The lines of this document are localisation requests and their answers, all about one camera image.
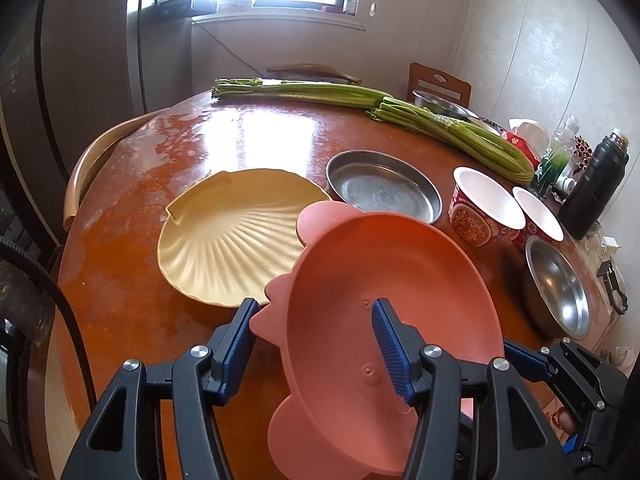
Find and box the dark curved-back wooden chair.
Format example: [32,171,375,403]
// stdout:
[266,62,362,85]

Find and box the red instant noodle bowl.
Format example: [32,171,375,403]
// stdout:
[448,166,527,247]
[511,186,566,253]

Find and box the wooden chair back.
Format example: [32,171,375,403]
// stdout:
[407,62,472,106]

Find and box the white cloth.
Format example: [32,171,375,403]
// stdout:
[600,345,640,376]

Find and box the clear green-label plastic bottle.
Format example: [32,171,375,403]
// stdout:
[532,116,581,196]

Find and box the black plastic clip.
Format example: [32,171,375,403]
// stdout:
[597,260,628,316]

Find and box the black rack on refrigerator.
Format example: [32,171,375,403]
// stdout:
[157,0,217,17]

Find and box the person's right hand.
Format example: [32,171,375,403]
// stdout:
[550,405,581,433]

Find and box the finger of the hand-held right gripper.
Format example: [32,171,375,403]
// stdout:
[542,337,628,413]
[502,339,561,383]

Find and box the small steel bowl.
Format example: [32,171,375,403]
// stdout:
[412,89,481,121]

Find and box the red and white tissue pack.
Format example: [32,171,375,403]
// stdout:
[500,118,548,171]

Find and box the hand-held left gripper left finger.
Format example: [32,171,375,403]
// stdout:
[60,297,261,480]

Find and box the black cable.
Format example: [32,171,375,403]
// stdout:
[0,237,98,411]

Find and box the red flower ornament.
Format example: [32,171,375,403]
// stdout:
[575,135,594,168]

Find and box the light curved-back wooden chair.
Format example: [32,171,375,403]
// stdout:
[63,109,168,233]

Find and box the black thermos flask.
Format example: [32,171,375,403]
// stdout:
[557,130,630,241]

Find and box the wrapped celery bunch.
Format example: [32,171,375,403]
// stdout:
[367,97,536,185]

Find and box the long loose celery bunch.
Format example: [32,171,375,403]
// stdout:
[211,77,391,109]

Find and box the white ceramic bowl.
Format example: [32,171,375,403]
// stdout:
[470,115,503,136]

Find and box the stainless steel bowl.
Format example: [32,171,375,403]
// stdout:
[522,234,593,340]

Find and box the grey refrigerator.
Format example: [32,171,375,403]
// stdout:
[0,0,193,261]

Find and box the pink plastic plate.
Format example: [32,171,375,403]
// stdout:
[248,201,505,463]

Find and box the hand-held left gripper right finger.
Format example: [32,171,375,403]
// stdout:
[371,297,571,480]

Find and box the yellow shell-shaped plate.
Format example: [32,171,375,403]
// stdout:
[157,168,335,308]

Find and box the round steel pan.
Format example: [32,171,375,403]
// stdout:
[326,150,443,225]

